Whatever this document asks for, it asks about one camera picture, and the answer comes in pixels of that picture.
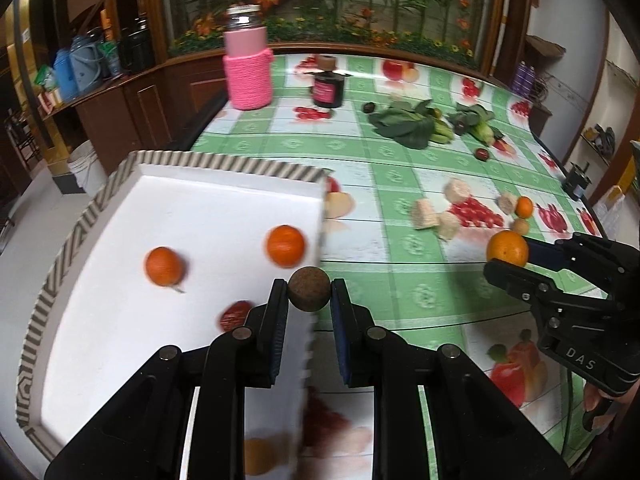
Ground flower and bamboo wall panel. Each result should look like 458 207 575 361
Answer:
159 0 506 68

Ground brown round fruit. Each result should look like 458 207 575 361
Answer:
288 266 332 313

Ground green checked fruit-print tablecloth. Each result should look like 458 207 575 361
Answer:
190 52 618 480

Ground black jar with pink label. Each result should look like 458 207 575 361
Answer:
311 71 347 109

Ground black boxy device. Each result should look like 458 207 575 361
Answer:
562 161 593 200

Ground person's right hand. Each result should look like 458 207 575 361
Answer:
581 382 623 432

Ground pink bottle with knitted sleeve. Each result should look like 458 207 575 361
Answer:
222 5 274 111

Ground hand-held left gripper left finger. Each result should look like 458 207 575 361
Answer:
45 279 291 480

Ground white bucket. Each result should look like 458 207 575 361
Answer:
67 140 108 197

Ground yellow-green vegetables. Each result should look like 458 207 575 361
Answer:
429 119 456 145

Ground corn cob with green husk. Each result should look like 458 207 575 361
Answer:
446 104 503 145

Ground leafy green vegetable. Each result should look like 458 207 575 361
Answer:
368 99 437 150

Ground purple bottle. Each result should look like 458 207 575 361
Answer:
512 61 536 98

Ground white tray with striped rim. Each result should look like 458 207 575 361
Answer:
15 150 332 480

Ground wooden cabinet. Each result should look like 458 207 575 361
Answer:
42 0 236 196

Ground large orange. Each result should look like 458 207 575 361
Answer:
486 230 530 268

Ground blue plastic jug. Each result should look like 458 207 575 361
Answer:
52 49 80 103

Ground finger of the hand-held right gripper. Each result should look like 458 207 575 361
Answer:
483 259 553 313
525 237 576 274

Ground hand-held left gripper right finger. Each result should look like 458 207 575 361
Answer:
330 279 572 480

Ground black container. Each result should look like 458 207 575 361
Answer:
117 19 155 75

